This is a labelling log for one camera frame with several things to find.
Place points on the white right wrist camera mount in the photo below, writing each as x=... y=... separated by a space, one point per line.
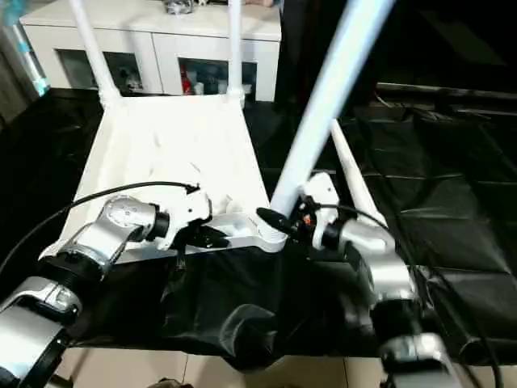
x=323 y=194

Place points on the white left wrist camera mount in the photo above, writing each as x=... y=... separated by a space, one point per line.
x=187 y=210

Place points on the black work mat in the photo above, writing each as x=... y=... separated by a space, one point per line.
x=250 y=299

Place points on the white plastic table top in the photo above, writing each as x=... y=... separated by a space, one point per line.
x=173 y=141

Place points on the silver metal bowl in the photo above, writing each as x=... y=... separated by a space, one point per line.
x=179 y=6

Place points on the white plastic table leg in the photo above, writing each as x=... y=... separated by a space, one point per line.
x=355 y=174
x=323 y=101
x=235 y=48
x=95 y=52

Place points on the white glass-door cabinet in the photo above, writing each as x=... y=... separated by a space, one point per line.
x=161 y=44

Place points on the light blue frame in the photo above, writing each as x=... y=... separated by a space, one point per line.
x=34 y=68

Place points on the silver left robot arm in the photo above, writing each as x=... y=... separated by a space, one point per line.
x=101 y=230

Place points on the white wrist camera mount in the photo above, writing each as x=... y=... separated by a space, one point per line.
x=187 y=210
x=323 y=194

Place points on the black furniture unit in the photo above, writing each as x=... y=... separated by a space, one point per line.
x=424 y=44

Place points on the grey curtain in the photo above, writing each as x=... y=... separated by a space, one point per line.
x=12 y=85

